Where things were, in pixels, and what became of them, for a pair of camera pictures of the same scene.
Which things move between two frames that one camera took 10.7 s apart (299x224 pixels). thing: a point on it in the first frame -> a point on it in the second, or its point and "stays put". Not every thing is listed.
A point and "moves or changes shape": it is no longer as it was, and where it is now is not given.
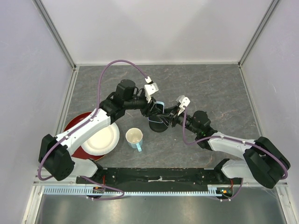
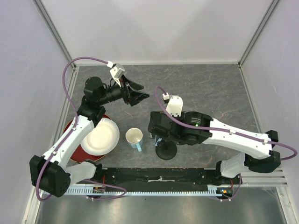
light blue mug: [134, 136] stays put
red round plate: [79, 153] stays put
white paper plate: [103, 143] stays put
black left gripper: [148, 111] -> [133, 97]
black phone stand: [157, 124] moves or changes shape
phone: [160, 106] -> [159, 140]
